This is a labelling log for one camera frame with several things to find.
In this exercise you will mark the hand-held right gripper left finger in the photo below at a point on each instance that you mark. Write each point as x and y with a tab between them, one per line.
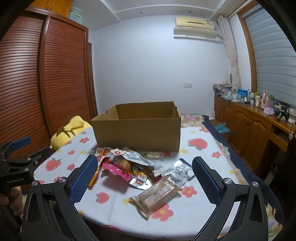
83	177

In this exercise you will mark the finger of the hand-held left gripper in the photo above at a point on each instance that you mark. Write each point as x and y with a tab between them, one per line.
20	141
27	162

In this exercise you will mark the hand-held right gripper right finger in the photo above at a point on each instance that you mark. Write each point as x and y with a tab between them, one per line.
208	182

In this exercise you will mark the orange snack packet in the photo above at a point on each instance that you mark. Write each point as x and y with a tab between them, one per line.
101	154

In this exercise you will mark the silver foil snack packet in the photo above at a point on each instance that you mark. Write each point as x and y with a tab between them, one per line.
178	173

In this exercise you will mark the pink snack packet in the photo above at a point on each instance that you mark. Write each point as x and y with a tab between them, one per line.
114	171

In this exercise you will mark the orange round snack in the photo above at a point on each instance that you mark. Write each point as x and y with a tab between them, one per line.
126	165

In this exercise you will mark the clear biscuit packet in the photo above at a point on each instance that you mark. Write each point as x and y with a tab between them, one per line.
152	197

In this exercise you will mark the white pouch red label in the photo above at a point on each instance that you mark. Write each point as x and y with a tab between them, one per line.
138	160

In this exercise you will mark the small white candy packet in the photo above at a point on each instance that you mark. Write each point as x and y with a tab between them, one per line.
152	154

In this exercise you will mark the cardboard box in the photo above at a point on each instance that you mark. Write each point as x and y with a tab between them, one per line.
138	134

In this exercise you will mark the person's left hand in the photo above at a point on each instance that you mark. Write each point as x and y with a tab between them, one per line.
16	199

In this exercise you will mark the floral quilt navy border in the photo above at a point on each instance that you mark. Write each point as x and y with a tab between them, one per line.
240	157

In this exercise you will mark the strawberry print bed sheet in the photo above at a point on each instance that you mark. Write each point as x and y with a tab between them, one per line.
115	208

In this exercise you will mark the yellow plush toy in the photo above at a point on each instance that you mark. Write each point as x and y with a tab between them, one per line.
69	133

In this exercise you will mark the blue plastic bag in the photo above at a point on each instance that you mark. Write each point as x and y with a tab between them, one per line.
222	128

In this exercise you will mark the long wooden cabinet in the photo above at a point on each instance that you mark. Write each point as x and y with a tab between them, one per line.
245	129

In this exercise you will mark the wooden louvered wardrobe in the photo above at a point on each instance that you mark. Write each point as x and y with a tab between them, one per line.
57	81

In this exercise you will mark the green patterned cloth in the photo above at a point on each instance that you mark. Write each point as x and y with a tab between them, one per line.
231	96

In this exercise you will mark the pile of folded cloths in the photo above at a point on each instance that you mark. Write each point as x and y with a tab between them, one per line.
220	89

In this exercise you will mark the purple face mask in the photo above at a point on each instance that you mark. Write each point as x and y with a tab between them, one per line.
269	111

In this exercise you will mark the small white bottle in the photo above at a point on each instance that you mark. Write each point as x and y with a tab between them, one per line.
258	102

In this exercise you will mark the blue printed box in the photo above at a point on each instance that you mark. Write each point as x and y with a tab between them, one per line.
243	93

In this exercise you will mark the pink thermos bottle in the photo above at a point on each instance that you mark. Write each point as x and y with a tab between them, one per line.
265	100

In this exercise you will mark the small black tripod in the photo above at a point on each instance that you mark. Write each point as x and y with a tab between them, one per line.
283	113

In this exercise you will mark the green bottle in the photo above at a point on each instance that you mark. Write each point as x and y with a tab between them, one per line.
272	102

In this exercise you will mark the pale patterned curtain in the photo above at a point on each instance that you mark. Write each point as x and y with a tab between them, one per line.
233	62

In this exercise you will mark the clear storage box green latches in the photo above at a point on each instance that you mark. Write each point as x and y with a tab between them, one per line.
76	15

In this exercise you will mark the grey window blind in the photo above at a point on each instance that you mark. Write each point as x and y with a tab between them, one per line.
270	58

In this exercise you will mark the white wall switch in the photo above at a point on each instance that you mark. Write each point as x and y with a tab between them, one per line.
187	85

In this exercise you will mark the wooden window frame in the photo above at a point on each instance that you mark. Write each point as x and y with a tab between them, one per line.
248	55

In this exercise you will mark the wall air conditioner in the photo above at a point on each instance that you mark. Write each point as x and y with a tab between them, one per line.
196	25

